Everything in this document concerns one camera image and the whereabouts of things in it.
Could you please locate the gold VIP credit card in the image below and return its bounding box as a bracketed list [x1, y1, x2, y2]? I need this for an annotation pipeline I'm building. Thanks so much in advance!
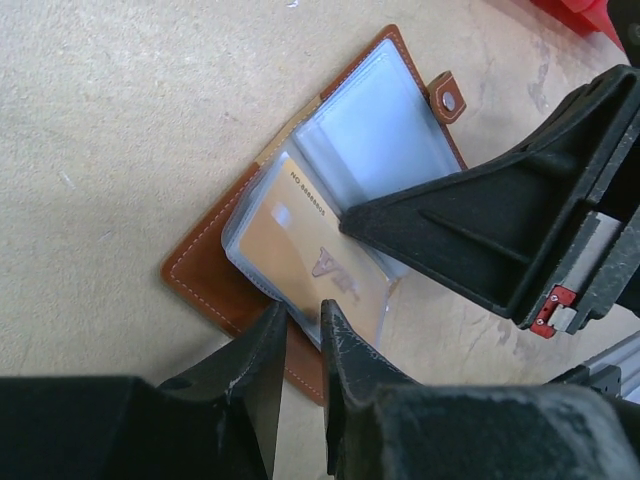
[229, 155, 389, 345]

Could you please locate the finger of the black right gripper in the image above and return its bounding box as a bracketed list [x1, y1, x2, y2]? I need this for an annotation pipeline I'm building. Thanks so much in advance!
[340, 65, 639, 330]

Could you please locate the brown leather card holder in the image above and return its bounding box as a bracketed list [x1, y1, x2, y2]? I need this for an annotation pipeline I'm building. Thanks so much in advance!
[161, 24, 465, 404]

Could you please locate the red bin right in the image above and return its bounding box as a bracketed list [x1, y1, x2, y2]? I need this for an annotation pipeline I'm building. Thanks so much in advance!
[530, 0, 623, 49]

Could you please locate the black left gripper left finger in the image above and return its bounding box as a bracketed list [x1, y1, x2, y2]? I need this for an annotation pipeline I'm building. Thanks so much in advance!
[1, 302, 287, 479]

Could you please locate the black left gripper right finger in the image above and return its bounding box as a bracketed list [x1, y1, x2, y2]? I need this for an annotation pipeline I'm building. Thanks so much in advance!
[321, 300, 639, 479]

